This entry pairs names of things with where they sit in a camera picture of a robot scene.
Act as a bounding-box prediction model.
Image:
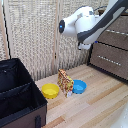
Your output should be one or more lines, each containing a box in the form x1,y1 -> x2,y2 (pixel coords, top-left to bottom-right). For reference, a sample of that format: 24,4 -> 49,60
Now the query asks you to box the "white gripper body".
78,41 -> 93,51

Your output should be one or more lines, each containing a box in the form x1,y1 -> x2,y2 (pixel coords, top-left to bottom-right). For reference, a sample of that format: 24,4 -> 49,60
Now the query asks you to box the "brown fabric drawer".
94,14 -> 128,52
89,42 -> 128,82

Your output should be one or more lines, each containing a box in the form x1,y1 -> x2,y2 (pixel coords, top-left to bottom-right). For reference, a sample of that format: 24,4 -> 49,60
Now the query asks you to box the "yellow granola box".
56,68 -> 75,99

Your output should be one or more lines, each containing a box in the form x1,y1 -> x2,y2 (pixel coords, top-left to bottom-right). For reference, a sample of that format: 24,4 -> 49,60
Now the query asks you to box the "blue plastic bowl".
71,79 -> 88,95

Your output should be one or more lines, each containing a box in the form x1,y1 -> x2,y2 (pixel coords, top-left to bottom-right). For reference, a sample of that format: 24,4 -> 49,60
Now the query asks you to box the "yellow plastic bowl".
41,83 -> 61,100

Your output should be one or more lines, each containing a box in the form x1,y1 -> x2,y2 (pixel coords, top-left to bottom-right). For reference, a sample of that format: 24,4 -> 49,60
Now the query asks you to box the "woven beige folding screen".
0,0 -> 111,83

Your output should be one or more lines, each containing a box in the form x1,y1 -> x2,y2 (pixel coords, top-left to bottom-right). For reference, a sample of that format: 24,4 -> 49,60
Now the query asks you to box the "black fabric storage box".
0,57 -> 49,128

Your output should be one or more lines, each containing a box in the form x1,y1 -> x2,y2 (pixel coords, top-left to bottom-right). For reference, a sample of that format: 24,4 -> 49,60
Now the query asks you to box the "dark drawer cabinet frame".
86,9 -> 128,84

